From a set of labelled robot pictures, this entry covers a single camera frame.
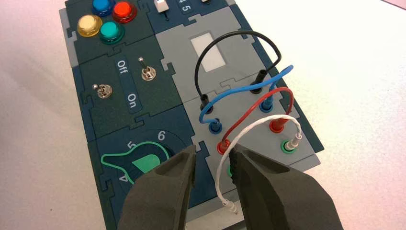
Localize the green round push button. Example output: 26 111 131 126
99 21 125 45

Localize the silver toggle switch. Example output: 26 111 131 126
92 84 113 99
138 57 157 81

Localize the red jumper wire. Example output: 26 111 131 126
216 86 294 156

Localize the blue round push button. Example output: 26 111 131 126
92 0 116 16

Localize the grey and teal control box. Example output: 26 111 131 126
58 0 325 230

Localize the red round push button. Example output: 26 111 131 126
112 0 138 24

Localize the yellow round push button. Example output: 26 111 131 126
77 14 103 38

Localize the black jumper wire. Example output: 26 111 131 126
194 30 282 114

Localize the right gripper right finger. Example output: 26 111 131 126
228 143 345 230

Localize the blue jumper wire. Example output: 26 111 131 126
199 65 294 135

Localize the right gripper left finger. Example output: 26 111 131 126
116 144 197 230

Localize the white rectangular display window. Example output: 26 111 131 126
190 32 226 73

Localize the white jumper wire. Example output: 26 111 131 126
215 114 303 215

